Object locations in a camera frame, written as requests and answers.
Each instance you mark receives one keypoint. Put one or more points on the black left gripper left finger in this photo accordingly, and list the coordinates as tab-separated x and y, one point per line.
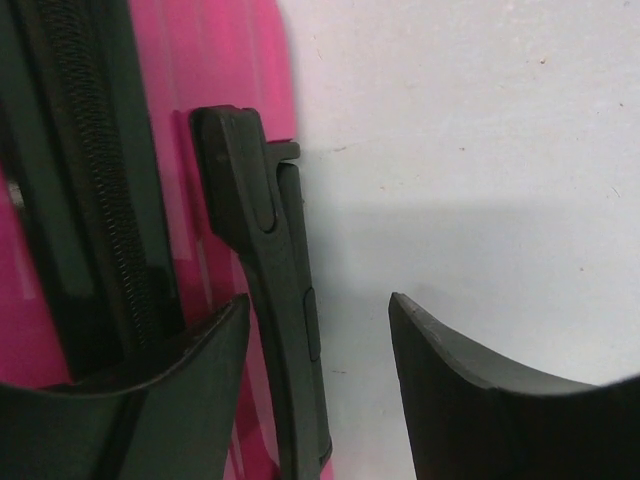
166	413

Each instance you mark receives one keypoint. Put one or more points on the pink and teal kids suitcase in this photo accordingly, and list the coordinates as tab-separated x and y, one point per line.
148	177

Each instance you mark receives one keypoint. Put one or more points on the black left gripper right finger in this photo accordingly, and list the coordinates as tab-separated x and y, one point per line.
472	413

